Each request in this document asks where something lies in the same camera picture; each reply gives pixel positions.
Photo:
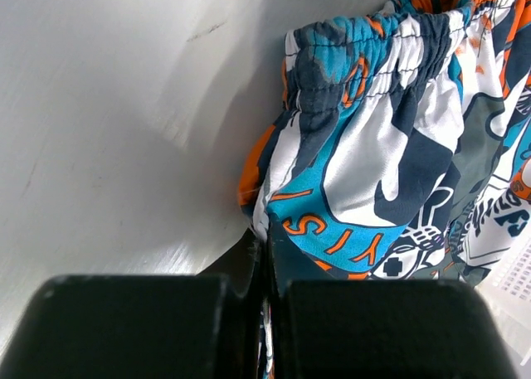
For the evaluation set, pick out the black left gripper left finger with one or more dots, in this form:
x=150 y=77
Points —
x=144 y=326

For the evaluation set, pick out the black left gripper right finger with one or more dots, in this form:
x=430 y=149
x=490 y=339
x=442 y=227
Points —
x=329 y=328

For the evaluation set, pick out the patterned blue orange shorts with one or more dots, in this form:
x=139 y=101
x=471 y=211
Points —
x=401 y=145

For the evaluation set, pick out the white plastic mesh basket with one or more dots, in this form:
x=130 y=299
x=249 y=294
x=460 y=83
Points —
x=506 y=289

